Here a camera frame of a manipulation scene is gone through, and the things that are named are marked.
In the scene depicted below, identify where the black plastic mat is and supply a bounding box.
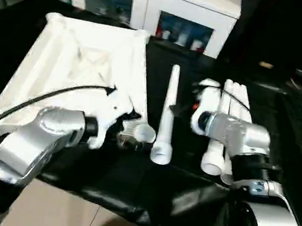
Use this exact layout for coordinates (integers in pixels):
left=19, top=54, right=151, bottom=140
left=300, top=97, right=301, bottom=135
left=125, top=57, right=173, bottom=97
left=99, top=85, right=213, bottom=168
left=0, top=0, right=302, bottom=226

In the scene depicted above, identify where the white plastic table top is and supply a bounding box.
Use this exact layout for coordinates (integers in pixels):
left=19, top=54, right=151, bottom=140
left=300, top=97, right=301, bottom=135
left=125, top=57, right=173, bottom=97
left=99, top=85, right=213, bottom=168
left=0, top=4, right=172, bottom=164

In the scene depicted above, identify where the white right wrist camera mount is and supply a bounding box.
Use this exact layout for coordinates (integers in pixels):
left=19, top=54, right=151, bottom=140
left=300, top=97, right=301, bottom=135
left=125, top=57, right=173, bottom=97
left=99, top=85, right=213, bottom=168
left=188, top=77, right=224, bottom=137

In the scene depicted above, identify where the white plastic table leg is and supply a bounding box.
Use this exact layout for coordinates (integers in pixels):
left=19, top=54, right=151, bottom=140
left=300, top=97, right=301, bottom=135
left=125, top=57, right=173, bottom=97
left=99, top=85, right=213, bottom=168
left=235, top=85, right=258, bottom=125
left=200, top=77, right=236, bottom=176
left=217, top=82, right=249, bottom=186
left=147, top=62, right=186, bottom=167

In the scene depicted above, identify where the white cabinet with glass doors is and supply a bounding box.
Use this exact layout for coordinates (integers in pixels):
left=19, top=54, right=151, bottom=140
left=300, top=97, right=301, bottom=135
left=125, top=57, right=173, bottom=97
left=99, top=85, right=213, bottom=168
left=57, top=0, right=244, bottom=62

